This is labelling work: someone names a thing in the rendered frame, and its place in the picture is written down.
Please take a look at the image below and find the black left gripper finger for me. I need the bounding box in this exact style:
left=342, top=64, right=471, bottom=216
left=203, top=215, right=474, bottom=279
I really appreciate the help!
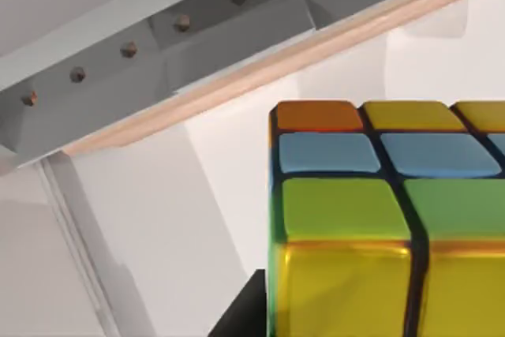
left=206, top=268, right=267, bottom=337

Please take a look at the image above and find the multicoloured puzzle cube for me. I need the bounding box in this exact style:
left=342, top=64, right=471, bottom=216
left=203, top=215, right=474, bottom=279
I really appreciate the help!
left=266, top=99, right=505, bottom=337

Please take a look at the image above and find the grey pierced drawer inside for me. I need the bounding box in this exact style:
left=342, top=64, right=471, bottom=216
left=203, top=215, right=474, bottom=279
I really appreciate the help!
left=0, top=0, right=484, bottom=168

